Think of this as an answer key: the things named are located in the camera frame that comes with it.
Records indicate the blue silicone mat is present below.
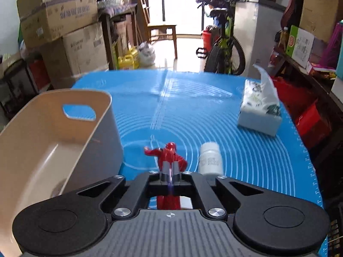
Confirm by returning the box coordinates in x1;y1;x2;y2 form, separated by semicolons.
71;69;329;257

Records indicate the orange drink bottle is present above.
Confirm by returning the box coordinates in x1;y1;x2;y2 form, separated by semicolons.
278;27;290;52

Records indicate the tall brown cardboard box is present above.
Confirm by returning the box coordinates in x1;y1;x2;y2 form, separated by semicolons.
299;0;343;43

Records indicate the red toy figure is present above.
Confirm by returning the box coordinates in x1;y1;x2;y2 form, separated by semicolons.
144;142;188;211

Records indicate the white chest freezer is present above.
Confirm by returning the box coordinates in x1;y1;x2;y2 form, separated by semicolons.
234;0;286;83

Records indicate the red bag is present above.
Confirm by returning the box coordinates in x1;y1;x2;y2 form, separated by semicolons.
271;76;333;150

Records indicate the floral tissue box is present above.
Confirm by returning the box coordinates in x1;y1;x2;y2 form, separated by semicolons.
237;64;283;137

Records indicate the white plastic bag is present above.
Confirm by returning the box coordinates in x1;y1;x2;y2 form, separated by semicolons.
137;41;156;66

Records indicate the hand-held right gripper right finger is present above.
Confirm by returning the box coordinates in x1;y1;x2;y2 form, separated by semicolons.
171;163;264;218

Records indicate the green black bicycle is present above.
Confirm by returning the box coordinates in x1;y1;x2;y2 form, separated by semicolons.
188;0;246;75

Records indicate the open cardboard box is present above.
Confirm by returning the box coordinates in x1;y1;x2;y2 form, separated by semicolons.
17;0;98;50

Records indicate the teal box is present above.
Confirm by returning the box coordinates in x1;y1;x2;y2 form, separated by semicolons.
335;21;343;79

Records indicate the red canister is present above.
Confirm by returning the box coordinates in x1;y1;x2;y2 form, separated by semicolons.
202;29;213;54

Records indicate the wooden chair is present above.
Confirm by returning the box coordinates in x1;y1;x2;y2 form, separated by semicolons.
138;0;178;59

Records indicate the cluttered wooden table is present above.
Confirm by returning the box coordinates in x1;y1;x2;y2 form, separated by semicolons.
98;4;138;70

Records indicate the red white carton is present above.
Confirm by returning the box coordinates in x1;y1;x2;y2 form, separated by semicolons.
29;59;51;90

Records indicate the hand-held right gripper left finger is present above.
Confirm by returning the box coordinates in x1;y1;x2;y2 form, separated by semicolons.
77;163;172;218

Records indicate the yellow plastic jug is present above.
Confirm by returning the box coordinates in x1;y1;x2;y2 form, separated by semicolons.
117;55;134;70
130;47;140;69

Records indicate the large taped cardboard box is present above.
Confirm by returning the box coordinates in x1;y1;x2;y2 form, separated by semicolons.
40;21;110;89

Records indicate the black metal rack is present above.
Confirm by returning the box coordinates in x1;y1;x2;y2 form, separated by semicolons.
0;59;51;118

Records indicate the green white carton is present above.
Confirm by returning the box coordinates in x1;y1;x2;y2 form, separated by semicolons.
285;25;315;62

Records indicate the white pill bottle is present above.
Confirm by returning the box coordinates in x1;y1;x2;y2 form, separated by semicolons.
198;142;224;178

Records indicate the beige storage basket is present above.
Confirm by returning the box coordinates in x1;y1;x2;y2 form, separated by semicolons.
0;89;124;257

